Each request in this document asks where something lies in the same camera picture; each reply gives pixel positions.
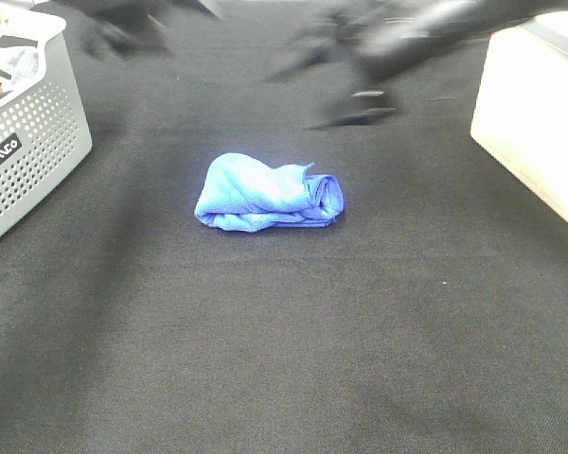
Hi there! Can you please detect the grey cloth in basket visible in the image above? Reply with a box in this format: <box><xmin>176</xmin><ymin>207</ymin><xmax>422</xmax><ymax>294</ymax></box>
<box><xmin>0</xmin><ymin>45</ymin><xmax>40</xmax><ymax>90</ymax></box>

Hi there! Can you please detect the black tablecloth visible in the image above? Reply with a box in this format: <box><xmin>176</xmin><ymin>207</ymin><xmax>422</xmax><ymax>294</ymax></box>
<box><xmin>0</xmin><ymin>2</ymin><xmax>568</xmax><ymax>453</ymax></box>

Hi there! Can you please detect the blue microfiber towel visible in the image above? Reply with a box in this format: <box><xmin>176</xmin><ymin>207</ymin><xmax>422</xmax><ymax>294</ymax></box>
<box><xmin>194</xmin><ymin>152</ymin><xmax>346</xmax><ymax>233</ymax></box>

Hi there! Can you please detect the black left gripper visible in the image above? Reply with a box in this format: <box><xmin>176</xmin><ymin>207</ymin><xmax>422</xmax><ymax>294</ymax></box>
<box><xmin>82</xmin><ymin>21</ymin><xmax>170</xmax><ymax>60</ymax></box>

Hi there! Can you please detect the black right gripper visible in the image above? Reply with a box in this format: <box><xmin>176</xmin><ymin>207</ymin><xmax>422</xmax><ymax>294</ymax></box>
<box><xmin>264</xmin><ymin>11</ymin><xmax>436</xmax><ymax>131</ymax></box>

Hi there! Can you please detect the grey perforated plastic basket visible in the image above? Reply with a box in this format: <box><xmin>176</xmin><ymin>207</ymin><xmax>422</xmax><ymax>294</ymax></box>
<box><xmin>0</xmin><ymin>2</ymin><xmax>92</xmax><ymax>237</ymax></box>

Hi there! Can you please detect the white plastic storage box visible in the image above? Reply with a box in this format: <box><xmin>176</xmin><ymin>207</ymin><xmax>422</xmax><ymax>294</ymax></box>
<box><xmin>470</xmin><ymin>11</ymin><xmax>568</xmax><ymax>223</ymax></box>

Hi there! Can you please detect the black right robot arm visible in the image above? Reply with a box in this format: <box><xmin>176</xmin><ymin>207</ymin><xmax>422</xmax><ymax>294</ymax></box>
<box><xmin>268</xmin><ymin>0</ymin><xmax>568</xmax><ymax>129</ymax></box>

